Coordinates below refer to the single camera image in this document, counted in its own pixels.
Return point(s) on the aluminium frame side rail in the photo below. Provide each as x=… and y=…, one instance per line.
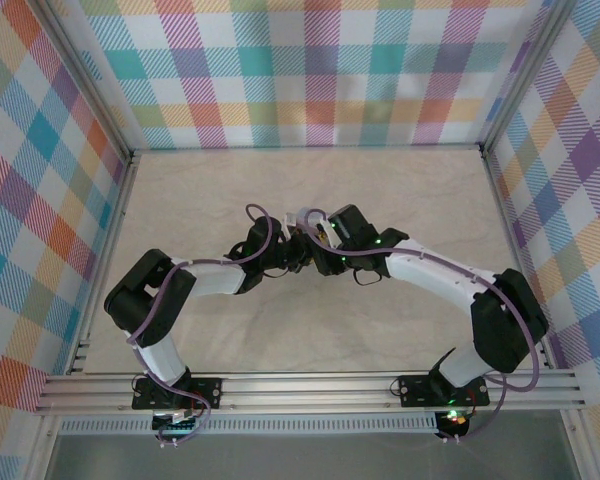
x=107, y=240
x=507, y=220

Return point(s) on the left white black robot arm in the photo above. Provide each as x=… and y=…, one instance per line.
x=215, y=277

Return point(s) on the aluminium frame post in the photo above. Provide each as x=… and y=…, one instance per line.
x=525, y=75
x=87, y=75

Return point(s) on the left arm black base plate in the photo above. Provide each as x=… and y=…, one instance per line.
x=207, y=390

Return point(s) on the grey metal sheet panel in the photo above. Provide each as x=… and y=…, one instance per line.
x=305, y=457

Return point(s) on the aluminium mounting rail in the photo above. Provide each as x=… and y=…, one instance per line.
x=305, y=392

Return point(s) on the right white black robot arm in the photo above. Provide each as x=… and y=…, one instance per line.
x=445, y=280

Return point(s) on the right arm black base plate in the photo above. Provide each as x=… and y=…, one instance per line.
x=420, y=392

